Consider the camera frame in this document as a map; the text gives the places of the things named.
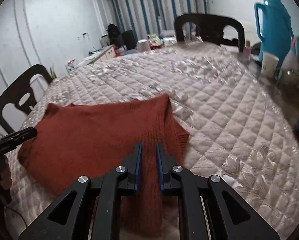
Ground rust red knit sweater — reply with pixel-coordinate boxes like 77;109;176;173
18;94;190;237

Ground green plant leaves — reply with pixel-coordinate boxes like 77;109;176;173
49;66;57;79

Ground blue thermos jug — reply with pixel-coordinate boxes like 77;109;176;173
254;0;294;67

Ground glass teapot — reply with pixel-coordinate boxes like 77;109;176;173
278;69;299;98

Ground small pink perfume bottle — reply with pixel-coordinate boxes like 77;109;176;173
243;40;251;60

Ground black backpack left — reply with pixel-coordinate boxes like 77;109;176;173
108;24;124;49

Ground black chair far side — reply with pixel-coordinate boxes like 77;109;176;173
174;13;245;53

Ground white paper cup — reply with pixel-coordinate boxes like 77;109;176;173
261;51;279;78

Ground black speaker box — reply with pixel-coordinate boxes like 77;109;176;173
122;30;137;50

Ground black chair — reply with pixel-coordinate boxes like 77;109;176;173
174;13;245;53
0;64;53;134

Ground pink bucket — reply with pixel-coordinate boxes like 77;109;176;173
137;39;150;53

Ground striped blue white curtains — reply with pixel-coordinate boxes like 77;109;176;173
108;0;207;40

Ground black chair left side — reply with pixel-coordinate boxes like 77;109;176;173
0;64;53;134

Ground person left hand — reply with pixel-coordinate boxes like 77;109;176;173
0;155;12;205

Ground white low cabinet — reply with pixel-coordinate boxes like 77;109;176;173
76;45;116;67

